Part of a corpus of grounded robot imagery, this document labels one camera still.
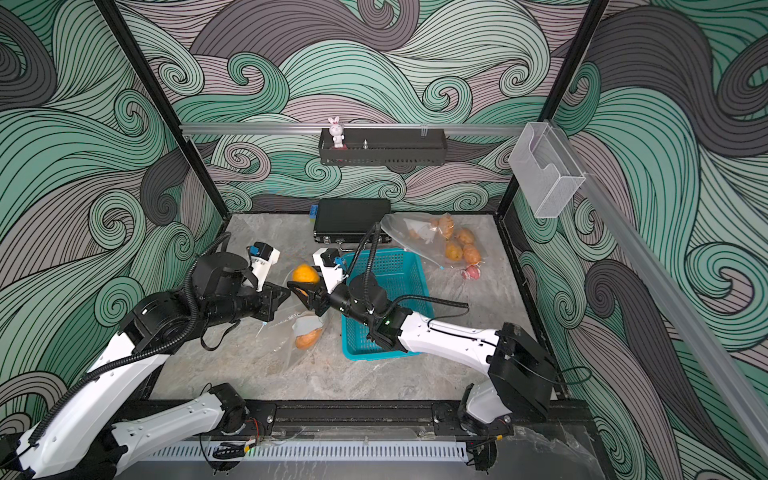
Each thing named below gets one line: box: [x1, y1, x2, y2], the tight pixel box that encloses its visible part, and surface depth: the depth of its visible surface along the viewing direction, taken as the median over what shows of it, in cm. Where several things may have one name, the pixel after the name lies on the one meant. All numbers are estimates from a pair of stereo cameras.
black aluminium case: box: [313, 199, 392, 243], surface depth 119 cm
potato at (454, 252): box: [446, 243, 463, 261], surface depth 103 cm
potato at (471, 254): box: [464, 246, 481, 264], surface depth 104 cm
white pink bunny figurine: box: [328, 116, 349, 150], surface depth 92 cm
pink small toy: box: [461, 264, 481, 280], surface depth 102 cm
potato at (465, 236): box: [457, 228, 475, 245], surface depth 109 cm
